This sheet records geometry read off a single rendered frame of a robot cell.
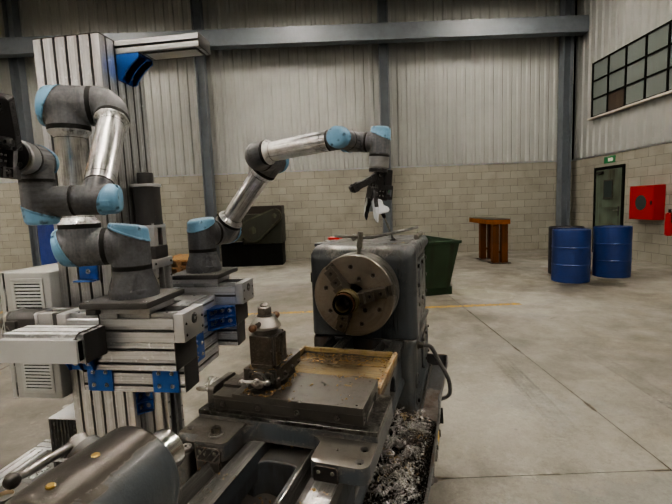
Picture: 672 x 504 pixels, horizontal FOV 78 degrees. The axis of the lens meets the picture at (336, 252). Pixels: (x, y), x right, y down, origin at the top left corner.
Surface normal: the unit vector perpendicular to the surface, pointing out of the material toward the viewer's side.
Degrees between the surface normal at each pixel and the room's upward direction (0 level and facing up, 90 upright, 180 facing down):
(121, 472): 37
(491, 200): 90
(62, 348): 90
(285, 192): 90
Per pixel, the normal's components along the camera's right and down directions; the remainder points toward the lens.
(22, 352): -0.14, 0.11
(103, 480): 0.55, -0.79
